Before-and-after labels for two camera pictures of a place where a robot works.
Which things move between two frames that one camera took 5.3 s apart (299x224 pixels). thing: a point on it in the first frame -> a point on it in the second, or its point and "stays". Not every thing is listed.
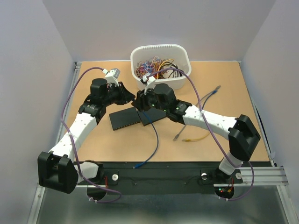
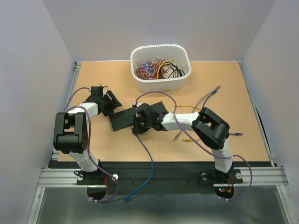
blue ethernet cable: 153,157 -> 152,171
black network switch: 124,118 stays
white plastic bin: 145,52 stays
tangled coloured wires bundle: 153,65 stays
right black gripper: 140,102 -> 137,128
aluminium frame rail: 262,175 stays
